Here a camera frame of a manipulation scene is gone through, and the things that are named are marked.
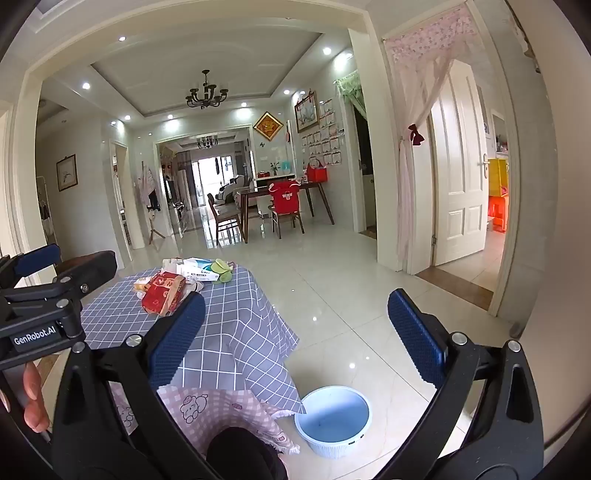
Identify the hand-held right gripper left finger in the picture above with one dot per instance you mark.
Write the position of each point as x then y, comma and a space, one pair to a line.
178, 341

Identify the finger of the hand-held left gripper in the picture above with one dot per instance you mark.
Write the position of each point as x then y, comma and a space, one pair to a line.
37, 259
92, 272

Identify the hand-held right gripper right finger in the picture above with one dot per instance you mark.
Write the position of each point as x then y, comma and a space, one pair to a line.
415, 341

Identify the orange snack packet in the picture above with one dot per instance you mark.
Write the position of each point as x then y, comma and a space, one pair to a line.
141, 284

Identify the red snack packet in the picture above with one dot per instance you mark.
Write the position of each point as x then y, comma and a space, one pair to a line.
161, 293

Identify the white cardboard box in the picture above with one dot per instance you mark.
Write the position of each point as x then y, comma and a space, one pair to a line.
198, 270

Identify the green wrapper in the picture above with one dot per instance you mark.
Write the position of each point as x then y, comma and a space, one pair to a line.
219, 266
226, 277

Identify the white plastic waste basket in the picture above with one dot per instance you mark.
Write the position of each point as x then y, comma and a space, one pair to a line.
332, 422

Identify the person's left hand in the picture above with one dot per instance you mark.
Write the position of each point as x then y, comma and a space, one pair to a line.
33, 383

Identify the brown bench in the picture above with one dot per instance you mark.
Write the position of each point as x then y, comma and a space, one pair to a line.
74, 264

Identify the grey checked tablecloth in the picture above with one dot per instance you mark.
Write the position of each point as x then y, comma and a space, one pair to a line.
244, 323

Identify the pink checked bear-print cloth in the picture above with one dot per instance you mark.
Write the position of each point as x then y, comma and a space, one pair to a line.
221, 410

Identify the small framed picture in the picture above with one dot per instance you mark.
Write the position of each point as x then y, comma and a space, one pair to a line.
67, 173

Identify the coat rack with clothes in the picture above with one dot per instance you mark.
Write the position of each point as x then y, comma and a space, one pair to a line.
150, 184

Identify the wooden dining chair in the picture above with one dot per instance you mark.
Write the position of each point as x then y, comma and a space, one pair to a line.
224, 219

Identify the person's black trouser leg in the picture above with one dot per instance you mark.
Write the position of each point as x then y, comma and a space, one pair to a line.
244, 454

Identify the orange plastic stool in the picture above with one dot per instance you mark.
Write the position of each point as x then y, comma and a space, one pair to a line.
497, 212

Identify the pink floral curtain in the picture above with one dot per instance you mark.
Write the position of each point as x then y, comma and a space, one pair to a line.
408, 184

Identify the white massage chair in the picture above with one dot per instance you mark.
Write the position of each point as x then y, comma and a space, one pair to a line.
233, 189

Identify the white panel door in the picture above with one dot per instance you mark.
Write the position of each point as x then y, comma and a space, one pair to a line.
457, 184

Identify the wooden chair with red cloth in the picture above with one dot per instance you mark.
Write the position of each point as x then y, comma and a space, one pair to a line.
288, 221

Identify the wooden dining table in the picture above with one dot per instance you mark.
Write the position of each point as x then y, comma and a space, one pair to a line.
256, 193

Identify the small black chandelier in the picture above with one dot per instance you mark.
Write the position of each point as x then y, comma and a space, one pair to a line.
207, 142

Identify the red cloth on chair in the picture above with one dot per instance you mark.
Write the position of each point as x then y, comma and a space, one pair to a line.
285, 197

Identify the yellow cabinet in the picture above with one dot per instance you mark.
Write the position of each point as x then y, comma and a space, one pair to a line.
497, 177

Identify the red bag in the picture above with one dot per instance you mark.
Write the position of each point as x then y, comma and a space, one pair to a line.
317, 174

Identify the large black chandelier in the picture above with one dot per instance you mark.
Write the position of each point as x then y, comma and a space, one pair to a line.
205, 94

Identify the framed flower painting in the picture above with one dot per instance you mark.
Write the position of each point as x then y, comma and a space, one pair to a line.
307, 111

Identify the green curtain valance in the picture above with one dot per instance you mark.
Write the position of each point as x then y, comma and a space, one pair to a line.
351, 87

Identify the wall of certificates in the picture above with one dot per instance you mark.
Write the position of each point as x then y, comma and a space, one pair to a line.
325, 138

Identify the red diamond wall decoration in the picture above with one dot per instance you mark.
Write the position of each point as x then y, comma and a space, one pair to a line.
268, 125

